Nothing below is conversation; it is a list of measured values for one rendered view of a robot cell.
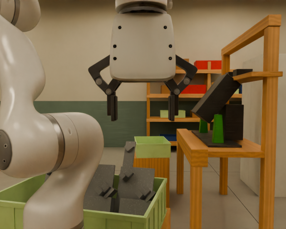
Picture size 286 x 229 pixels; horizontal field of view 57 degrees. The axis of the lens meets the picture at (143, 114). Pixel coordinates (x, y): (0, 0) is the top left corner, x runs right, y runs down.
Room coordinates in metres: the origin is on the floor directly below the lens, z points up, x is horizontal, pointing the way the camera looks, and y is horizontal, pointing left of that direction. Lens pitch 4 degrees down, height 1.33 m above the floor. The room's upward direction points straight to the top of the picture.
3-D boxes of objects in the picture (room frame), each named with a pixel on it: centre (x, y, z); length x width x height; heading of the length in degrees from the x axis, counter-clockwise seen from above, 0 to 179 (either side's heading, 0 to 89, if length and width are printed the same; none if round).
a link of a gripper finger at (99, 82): (0.42, 0.06, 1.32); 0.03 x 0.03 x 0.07; 0
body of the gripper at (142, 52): (0.42, 0.00, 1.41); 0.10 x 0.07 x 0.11; 90
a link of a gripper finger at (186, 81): (0.42, -0.06, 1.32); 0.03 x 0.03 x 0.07; 0
